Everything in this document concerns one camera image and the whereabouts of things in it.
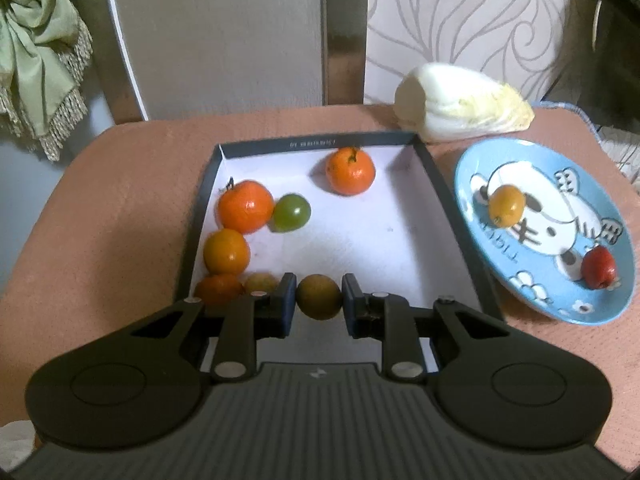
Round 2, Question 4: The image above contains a dark orange cherry tomato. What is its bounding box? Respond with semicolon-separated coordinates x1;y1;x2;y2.
194;273;246;307

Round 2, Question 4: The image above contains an orange tangerine with stem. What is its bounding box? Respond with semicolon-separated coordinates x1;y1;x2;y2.
325;146;376;196
215;177;275;235

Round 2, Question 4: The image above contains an orange pink table mat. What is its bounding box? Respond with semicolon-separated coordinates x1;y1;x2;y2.
0;102;640;463

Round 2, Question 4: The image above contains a napa cabbage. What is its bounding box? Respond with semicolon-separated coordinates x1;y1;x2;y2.
393;62;535;143

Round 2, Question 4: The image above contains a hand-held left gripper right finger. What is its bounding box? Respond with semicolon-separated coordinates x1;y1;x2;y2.
341;273;513;380

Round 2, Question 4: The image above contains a red cherry tomato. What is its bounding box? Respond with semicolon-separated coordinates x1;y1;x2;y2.
581;245;617;291

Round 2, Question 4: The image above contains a blue cartoon plate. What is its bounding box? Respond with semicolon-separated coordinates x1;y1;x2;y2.
454;138;637;327

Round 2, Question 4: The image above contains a green cherry tomato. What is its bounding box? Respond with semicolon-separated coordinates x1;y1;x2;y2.
270;193;312;233

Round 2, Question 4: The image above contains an orange yellow cherry tomato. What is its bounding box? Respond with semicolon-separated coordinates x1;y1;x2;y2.
488;184;527;228

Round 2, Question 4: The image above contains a green fringed cloth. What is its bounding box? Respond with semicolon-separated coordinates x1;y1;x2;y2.
0;0;94;162

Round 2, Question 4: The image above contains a brownish yellow cherry tomato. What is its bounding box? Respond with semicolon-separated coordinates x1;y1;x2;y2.
295;274;344;321

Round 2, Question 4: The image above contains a white crumpled cloth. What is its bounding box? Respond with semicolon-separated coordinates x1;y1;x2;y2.
0;422;38;480

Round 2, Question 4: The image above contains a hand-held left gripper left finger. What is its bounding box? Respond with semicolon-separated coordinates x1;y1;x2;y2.
125;273;297;380

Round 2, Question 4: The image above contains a dark cardboard box white inside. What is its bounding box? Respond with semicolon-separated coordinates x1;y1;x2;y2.
177;131;505;373

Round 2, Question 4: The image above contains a small yellow cherry tomato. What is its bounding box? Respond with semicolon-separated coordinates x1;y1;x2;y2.
243;272;279;297

